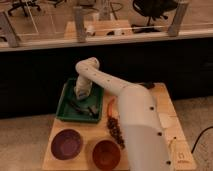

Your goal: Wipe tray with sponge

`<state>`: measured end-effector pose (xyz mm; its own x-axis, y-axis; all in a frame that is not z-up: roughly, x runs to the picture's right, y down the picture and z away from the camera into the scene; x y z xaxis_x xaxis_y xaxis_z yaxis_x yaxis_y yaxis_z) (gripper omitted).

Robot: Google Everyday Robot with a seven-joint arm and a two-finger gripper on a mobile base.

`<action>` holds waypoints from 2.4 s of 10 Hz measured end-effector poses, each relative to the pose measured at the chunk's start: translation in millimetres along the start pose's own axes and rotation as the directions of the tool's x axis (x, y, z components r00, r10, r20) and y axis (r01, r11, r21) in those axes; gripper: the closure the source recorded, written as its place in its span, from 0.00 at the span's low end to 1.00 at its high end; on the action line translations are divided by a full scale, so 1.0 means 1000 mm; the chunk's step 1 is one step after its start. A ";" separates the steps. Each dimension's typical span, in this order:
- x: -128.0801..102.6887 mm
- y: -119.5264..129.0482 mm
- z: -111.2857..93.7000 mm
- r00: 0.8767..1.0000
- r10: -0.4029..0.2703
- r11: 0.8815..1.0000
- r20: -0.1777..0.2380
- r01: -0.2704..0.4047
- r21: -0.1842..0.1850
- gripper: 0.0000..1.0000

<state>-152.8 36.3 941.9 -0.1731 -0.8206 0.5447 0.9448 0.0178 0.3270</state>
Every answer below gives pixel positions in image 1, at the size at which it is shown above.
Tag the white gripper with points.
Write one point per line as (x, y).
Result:
(82, 87)

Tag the grey post right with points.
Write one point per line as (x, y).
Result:
(174, 28)

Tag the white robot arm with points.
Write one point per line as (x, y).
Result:
(133, 113)

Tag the black office chair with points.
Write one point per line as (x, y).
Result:
(23, 4)
(153, 10)

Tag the black office chair right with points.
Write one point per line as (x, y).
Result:
(153, 10)

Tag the red-brown bowl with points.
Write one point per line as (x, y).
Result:
(106, 155)

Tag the grey post left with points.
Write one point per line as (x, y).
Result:
(8, 30)

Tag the wooden board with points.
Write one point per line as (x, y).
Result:
(181, 156)

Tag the dark grape bunch toy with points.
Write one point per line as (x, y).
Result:
(115, 132)

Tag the grey post middle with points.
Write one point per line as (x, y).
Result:
(79, 24)

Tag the grey post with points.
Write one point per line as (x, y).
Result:
(174, 28)
(79, 24)
(8, 30)

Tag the green plastic tray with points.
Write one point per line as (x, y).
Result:
(92, 105)

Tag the black office chair left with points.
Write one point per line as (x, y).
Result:
(23, 4)

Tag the orange carrot toy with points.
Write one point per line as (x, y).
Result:
(110, 108)

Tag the purple bowl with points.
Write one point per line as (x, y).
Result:
(66, 144)

